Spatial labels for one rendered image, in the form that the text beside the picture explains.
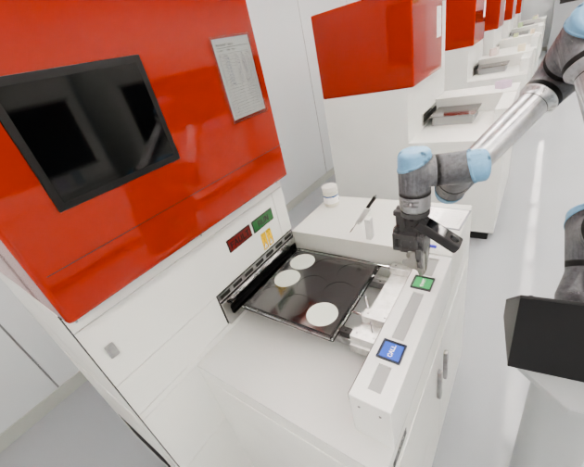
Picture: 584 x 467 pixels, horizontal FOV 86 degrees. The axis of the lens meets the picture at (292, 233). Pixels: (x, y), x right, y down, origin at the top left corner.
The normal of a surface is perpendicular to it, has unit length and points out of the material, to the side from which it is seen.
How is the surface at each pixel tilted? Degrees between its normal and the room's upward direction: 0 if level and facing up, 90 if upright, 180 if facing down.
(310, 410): 0
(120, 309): 90
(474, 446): 0
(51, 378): 90
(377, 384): 0
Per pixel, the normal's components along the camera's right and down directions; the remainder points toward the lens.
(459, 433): -0.22, -0.84
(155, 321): 0.80, 0.13
